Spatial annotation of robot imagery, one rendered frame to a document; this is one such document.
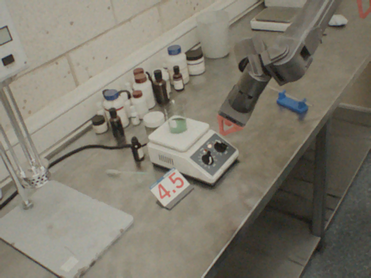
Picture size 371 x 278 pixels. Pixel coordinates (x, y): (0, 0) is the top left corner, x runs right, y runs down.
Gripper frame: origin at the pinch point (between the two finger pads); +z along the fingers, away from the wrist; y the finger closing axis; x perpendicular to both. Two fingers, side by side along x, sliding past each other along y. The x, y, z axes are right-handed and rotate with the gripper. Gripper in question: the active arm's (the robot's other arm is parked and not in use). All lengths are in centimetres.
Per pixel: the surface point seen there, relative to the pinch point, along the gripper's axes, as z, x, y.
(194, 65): 26, -20, -44
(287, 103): 8.6, 13.0, -29.6
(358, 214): 67, 72, -57
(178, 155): 8.5, -6.6, 8.0
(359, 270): 62, 74, -28
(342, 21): 11, 21, -93
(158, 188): 11.5, -6.8, 17.2
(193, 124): 7.9, -7.6, -2.9
